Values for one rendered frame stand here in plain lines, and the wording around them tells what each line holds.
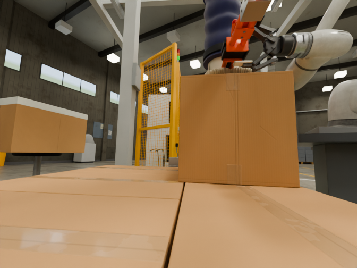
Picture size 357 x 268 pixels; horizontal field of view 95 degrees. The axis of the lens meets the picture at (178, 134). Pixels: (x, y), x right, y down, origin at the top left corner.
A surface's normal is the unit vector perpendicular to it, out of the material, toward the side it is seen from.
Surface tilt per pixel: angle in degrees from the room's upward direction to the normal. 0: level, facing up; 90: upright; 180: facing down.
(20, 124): 90
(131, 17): 90
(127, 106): 90
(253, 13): 180
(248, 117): 90
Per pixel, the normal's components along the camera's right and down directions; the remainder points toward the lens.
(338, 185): -0.47, -0.11
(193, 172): -0.14, -0.11
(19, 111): 0.95, -0.01
